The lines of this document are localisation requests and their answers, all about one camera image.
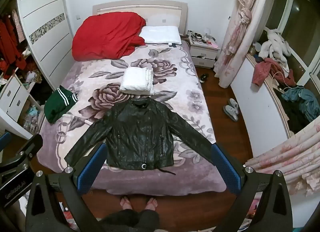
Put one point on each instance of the floral plush blanket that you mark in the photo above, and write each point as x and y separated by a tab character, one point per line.
82	79

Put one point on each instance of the person's right foot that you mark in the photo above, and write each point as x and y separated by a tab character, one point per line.
151	204

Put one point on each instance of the red garment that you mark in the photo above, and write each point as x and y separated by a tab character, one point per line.
261	71

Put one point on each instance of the hanging red clothes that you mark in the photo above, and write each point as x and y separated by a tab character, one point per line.
8	44

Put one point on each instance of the pink floral tied curtain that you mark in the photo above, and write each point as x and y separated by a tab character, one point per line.
240	29

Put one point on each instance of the black garment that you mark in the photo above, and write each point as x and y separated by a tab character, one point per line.
295	119

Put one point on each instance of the green garment with white stripes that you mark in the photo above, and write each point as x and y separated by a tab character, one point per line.
56	106

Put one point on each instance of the window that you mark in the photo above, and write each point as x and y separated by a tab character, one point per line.
300	16

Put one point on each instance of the teal garment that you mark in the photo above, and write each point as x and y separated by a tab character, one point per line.
303	100

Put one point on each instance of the white drawer unit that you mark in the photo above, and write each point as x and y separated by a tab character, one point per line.
12	96

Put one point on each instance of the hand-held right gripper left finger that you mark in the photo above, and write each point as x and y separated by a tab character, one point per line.
91	168

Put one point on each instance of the white nightstand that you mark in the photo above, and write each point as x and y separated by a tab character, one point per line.
203	53

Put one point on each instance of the cluster of small cosmetics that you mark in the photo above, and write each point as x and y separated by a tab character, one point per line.
198	36

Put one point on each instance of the dark shoe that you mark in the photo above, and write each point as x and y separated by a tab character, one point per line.
203	78

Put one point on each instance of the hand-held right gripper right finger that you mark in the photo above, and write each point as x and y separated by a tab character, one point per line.
226	169

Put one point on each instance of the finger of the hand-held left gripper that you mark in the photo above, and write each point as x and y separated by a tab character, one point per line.
31	146
4	138

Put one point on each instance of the beige bed headboard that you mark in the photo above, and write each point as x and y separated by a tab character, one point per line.
155	10

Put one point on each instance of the white pillow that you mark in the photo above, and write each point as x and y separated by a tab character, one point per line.
161	34

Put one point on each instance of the black leather jacket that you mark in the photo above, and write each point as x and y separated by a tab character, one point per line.
140	134

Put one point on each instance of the grey white slipper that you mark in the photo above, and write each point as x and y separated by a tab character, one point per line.
235	104
230	113

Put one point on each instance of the white folded fluffy blanket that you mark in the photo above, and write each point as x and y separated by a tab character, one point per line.
137	80

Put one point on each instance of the white wardrobe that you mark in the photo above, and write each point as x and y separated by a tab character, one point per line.
47	21

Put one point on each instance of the person's left foot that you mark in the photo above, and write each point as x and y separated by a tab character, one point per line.
125	204

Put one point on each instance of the person's foot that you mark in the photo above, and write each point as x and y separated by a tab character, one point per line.
125	204
151	204

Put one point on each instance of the person's dark trousers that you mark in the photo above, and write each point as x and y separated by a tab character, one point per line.
130	222

